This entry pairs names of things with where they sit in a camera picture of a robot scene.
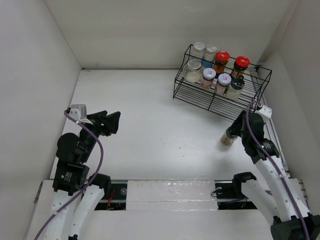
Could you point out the round clear glass jar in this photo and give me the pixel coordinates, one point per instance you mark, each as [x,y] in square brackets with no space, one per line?
[191,71]

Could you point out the red lid sauce jar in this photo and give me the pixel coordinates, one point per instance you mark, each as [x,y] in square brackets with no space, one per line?
[241,63]
[220,61]

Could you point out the black cap brown spice bottle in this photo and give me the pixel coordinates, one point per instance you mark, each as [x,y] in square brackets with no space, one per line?
[228,138]

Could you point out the black cap white spice bottle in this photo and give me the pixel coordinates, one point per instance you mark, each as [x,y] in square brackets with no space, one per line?
[235,88]

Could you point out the black wire rack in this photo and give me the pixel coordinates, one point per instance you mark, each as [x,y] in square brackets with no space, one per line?
[256,80]

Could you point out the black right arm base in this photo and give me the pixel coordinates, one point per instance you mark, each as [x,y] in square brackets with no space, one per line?
[228,193]

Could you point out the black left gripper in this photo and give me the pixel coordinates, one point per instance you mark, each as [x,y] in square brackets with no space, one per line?
[106,124]

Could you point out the blue label spice jar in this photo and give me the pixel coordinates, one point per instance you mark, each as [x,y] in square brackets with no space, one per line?
[208,56]

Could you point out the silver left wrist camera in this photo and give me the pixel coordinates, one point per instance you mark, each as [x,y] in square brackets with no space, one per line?
[78,111]

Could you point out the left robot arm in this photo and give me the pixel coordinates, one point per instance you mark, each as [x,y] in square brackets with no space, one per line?
[78,186]

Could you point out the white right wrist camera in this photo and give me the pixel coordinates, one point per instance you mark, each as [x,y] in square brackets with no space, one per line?
[265,112]

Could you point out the silver lid spice jar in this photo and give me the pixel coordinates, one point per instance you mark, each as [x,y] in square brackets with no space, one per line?
[197,50]

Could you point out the white lid jar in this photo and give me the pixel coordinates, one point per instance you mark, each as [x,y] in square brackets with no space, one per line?
[223,82]
[208,76]

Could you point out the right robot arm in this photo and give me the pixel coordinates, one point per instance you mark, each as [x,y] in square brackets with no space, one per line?
[288,217]

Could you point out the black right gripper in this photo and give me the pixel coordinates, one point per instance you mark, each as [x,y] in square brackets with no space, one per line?
[235,125]

